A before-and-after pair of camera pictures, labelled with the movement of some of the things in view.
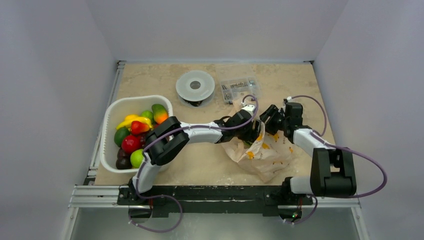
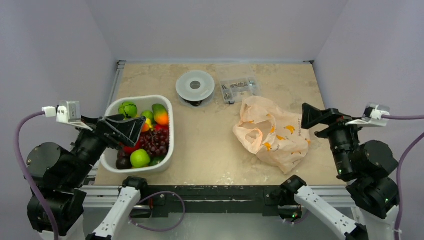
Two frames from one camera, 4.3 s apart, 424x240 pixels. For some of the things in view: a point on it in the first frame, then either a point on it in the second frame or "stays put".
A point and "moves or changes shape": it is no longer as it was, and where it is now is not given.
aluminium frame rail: [91, 195] stays put
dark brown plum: [123, 161] stays put
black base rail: [221, 201] stays put
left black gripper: [251, 136] to [125, 131]
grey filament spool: [195, 88] stays put
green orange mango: [160, 112] stays put
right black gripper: [273, 120] to [331, 120]
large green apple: [136, 158] stays put
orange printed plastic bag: [267, 155] moves or changes shape
